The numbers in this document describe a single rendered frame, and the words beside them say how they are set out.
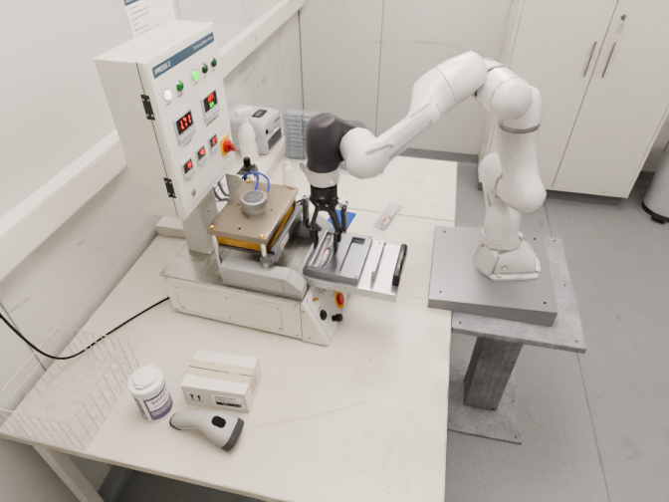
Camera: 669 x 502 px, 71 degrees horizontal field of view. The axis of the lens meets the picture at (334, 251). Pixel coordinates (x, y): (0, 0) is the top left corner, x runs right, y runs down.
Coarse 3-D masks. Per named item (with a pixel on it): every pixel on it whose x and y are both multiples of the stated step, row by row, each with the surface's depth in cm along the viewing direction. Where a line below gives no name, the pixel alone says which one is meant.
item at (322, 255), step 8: (328, 232) 146; (320, 240) 143; (328, 240) 143; (320, 248) 140; (328, 248) 140; (312, 256) 137; (320, 256) 137; (328, 256) 137; (312, 264) 134; (320, 264) 134
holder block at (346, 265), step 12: (324, 228) 149; (348, 240) 144; (360, 240) 146; (312, 252) 140; (336, 252) 140; (348, 252) 142; (360, 252) 140; (336, 264) 136; (348, 264) 138; (360, 264) 136; (324, 276) 134; (336, 276) 133; (348, 276) 132
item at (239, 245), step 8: (288, 216) 143; (280, 224) 140; (280, 232) 138; (224, 240) 136; (232, 240) 135; (240, 240) 134; (272, 240) 134; (232, 248) 137; (240, 248) 136; (248, 248) 135; (256, 248) 134
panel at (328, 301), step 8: (312, 288) 140; (312, 296) 139; (320, 296) 143; (328, 296) 147; (344, 296) 157; (312, 304) 138; (320, 304) 142; (328, 304) 146; (336, 304) 151; (344, 304) 156; (320, 312) 141; (328, 312) 146; (336, 312) 151; (320, 320) 140; (328, 320) 145; (328, 328) 144; (328, 336) 143
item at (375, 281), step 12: (384, 240) 142; (372, 252) 144; (384, 252) 144; (396, 252) 144; (372, 264) 140; (384, 264) 140; (312, 276) 136; (360, 276) 136; (372, 276) 133; (384, 276) 136; (324, 288) 136; (336, 288) 135; (348, 288) 133; (360, 288) 132; (372, 288) 132; (384, 288) 132; (396, 288) 132; (384, 300) 132
